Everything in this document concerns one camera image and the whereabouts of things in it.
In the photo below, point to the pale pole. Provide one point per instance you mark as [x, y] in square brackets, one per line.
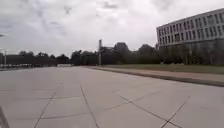
[99, 53]

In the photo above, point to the row of dark trees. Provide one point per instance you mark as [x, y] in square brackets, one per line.
[146, 55]

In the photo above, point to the grey paved plaza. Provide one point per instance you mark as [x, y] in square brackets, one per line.
[100, 100]

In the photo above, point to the grass strip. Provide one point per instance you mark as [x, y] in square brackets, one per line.
[173, 68]

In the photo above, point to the raised tan ground strip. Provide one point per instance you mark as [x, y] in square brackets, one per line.
[186, 77]

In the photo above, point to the dark tree line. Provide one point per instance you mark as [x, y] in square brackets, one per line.
[30, 59]

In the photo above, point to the long white building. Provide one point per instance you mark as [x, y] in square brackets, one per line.
[193, 30]

